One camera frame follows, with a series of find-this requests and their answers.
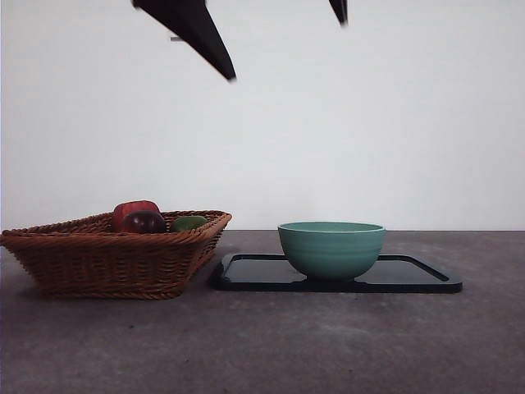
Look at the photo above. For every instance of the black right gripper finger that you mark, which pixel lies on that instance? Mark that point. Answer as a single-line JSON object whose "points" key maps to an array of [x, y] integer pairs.
{"points": [[340, 10]]}

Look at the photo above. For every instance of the white wall socket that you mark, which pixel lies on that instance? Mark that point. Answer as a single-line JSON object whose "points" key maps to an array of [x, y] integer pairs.
{"points": [[175, 39]]}

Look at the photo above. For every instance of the teal ribbed bowl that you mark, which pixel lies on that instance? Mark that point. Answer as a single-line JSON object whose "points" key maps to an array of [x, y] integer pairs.
{"points": [[332, 254]]}

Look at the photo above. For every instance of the brown wicker basket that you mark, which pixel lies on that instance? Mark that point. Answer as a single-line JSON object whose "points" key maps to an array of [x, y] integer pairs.
{"points": [[102, 262]]}

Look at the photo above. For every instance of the dark purple round fruit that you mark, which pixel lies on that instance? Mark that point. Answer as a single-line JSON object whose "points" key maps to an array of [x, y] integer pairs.
{"points": [[143, 222]]}

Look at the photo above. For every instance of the red apple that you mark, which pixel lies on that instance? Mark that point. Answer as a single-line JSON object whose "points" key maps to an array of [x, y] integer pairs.
{"points": [[135, 206]]}

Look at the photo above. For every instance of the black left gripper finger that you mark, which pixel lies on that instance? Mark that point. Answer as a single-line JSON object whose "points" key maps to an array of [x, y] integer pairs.
{"points": [[193, 28]]}

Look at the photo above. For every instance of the dark teal rectangular tray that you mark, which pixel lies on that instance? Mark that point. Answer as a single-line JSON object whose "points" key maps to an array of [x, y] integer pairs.
{"points": [[402, 279]]}

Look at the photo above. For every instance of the green avocado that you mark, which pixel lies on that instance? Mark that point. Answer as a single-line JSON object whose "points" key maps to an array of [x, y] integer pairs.
{"points": [[188, 223]]}

